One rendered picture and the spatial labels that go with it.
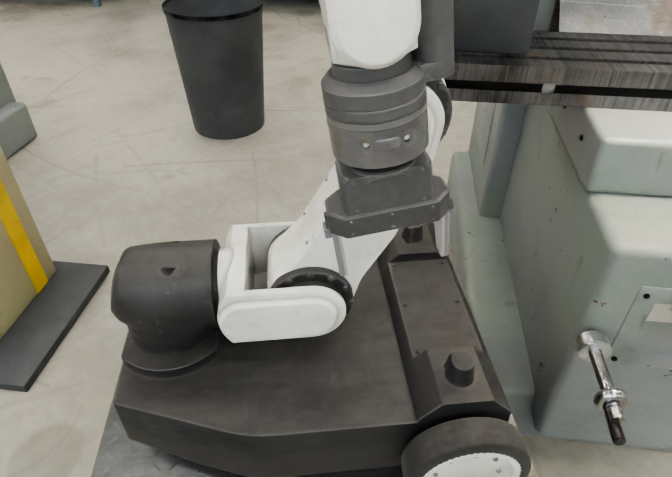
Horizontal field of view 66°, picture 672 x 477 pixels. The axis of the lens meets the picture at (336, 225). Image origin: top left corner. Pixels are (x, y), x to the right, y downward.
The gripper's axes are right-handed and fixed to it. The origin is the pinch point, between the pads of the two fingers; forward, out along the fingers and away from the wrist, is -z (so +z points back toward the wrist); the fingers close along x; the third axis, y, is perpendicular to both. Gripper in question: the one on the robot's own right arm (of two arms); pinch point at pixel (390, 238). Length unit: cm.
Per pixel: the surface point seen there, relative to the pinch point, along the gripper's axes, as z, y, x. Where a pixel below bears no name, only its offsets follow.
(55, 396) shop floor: -82, 61, -93
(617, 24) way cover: -13, 83, 74
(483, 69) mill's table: -7, 56, 30
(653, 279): -37, 20, 49
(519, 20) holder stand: 0, 60, 39
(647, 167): -24, 36, 55
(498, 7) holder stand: 3, 62, 35
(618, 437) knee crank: -52, 2, 35
